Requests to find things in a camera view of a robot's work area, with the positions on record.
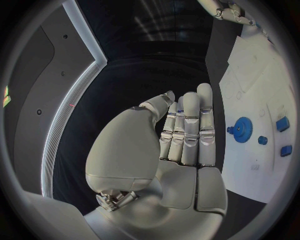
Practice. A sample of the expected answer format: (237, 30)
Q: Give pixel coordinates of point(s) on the white task board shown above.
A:
(253, 93)

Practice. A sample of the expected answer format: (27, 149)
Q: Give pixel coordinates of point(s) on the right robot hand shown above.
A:
(234, 14)

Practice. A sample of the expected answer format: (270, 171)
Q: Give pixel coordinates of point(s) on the blue round plug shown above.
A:
(262, 140)

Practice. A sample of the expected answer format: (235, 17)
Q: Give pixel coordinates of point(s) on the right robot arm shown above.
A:
(209, 7)

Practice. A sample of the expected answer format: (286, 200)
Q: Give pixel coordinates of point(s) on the blue gear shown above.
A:
(242, 130)

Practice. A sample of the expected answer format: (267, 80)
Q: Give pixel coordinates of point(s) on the blue block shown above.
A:
(282, 124)
(286, 151)

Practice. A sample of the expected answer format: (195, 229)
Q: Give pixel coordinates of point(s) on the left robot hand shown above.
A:
(126, 146)

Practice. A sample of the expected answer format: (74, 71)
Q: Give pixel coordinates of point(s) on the small blue peg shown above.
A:
(230, 129)

